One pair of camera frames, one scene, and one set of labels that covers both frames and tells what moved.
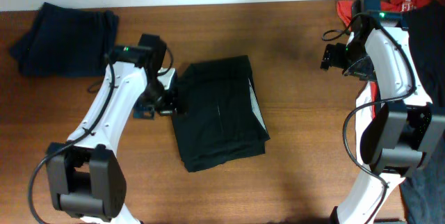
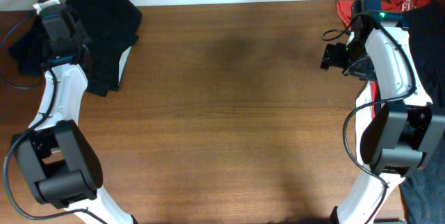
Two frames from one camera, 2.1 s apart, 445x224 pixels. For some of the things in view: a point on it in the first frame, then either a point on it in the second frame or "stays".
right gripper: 332,57 stays
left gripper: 171,106 to 81,37
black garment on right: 423,196 stays
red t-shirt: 396,1 stays
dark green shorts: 219,118 to 110,23
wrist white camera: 165,78 to 46,1
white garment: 363,115 stays
